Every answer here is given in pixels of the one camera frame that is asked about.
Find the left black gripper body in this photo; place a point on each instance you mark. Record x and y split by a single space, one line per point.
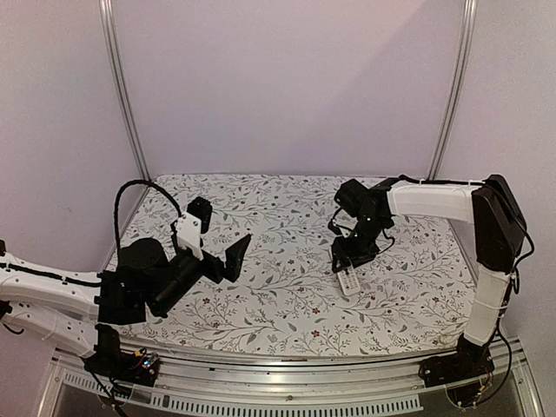
167 299

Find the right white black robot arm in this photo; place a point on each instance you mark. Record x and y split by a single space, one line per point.
499 230

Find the left aluminium frame post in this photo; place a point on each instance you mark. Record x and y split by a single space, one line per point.
108 22

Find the beige remote control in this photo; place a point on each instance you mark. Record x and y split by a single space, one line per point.
349 282

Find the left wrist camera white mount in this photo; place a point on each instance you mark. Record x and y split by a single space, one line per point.
191 225

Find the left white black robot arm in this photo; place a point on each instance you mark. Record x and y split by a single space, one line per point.
144 280

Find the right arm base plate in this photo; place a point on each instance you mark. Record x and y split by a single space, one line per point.
445 369

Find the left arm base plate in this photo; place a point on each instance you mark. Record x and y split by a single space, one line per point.
140 368

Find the front aluminium rail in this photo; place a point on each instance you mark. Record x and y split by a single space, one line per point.
201 382

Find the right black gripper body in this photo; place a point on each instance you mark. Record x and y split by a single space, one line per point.
367 232

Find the aluminium frame post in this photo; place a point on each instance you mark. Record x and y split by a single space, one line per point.
456 86
108 22

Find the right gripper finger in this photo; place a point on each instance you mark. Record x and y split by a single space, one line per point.
359 259
340 260

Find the floral patterned table mat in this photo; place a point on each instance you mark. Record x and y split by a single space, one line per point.
415 296

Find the right aluminium frame post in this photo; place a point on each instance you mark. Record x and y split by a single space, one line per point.
456 86

